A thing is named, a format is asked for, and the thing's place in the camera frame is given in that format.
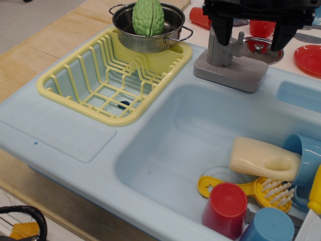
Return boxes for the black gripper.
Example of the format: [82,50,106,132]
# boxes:
[203,1,315,51]

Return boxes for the grey toy faucet with lever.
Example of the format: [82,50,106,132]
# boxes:
[193,27,268,93]

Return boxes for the red cup on table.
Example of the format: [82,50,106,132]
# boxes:
[249,20,276,38]

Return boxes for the steel pot lid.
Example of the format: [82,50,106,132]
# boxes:
[243,37,284,65]

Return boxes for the grey toy knife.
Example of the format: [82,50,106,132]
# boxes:
[294,33,321,44]

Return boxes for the red cup behind faucet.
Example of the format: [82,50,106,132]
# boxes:
[189,7,211,29]

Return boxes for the red plate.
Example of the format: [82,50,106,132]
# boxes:
[293,45,320,78]

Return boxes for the green toy vegetable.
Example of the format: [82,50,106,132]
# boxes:
[132,0,165,37]

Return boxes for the steel pot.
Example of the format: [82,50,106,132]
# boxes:
[109,1,193,53]

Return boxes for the cream toy bottle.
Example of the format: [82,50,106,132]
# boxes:
[229,137,301,182]

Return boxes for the blue cup lying sideways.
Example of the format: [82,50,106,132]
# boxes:
[282,133,320,208]

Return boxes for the yellow dish rack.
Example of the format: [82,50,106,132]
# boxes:
[36,26,193,127]

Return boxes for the yellow dish brush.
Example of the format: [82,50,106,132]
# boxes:
[197,176,295,213]

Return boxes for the light blue toy sink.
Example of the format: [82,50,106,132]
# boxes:
[1,29,320,240]

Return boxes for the yellow toy bottle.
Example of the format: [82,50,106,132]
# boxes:
[307,166,321,215]

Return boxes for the red cup in sink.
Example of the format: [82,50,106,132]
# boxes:
[202,183,248,240]

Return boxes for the blue cup front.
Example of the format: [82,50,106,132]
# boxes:
[239,207,295,240]

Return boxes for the white object corner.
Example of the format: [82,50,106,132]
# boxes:
[295,209,320,241]

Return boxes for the orange object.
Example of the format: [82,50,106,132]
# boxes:
[9,222,40,240]

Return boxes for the black cable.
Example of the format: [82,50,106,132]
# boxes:
[0,205,48,241]

